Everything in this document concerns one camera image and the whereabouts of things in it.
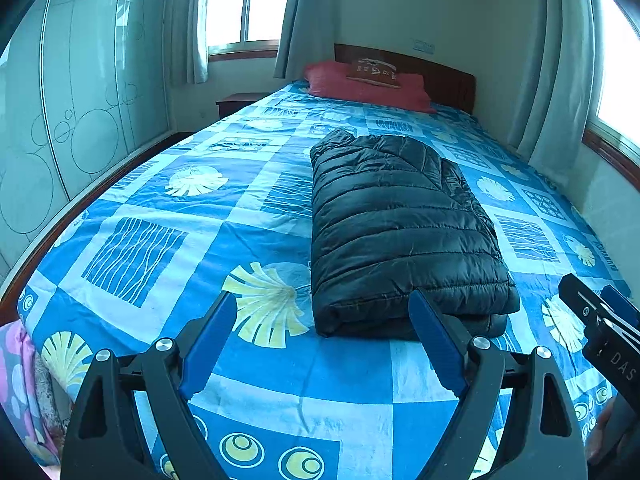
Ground bright window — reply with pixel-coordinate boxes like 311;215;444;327
590;0;640;136
200;0;298;56

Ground long grey curtain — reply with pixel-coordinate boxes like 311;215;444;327
272;0;346;81
507;0;606;181

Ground wooden nightstand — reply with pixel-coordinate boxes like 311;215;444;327
216;91;273;121

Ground person's right hand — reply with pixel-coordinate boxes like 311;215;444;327
586;399;618;467

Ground short white curtain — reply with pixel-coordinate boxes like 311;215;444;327
170;0;210;86

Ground wooden window sill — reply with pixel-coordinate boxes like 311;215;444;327
582;117;640;191
207;40;280;63

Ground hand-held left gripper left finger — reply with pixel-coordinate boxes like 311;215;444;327
60;290;238;480

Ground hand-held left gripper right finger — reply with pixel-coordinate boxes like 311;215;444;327
408;289;587;480

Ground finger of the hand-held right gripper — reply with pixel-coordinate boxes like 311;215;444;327
558;274;617;342
600;285;640;333

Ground wardrobe with circle pattern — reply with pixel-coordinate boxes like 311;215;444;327
0;0;176;286

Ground small brown printed cushion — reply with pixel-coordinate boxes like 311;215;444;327
346;57;402;89

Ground blue patterned bed sheet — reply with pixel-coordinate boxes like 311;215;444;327
17;80;626;480

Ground red pillow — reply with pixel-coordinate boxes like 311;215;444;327
303;60;437;114

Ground wooden bed side rail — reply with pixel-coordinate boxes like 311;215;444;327
0;130;196;328

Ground pink floral cloth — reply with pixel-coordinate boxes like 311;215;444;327
0;320;63;468

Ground black puffer jacket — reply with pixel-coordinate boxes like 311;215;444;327
309;128;521;339

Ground wooden headboard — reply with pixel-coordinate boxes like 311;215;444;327
334;43;476;115

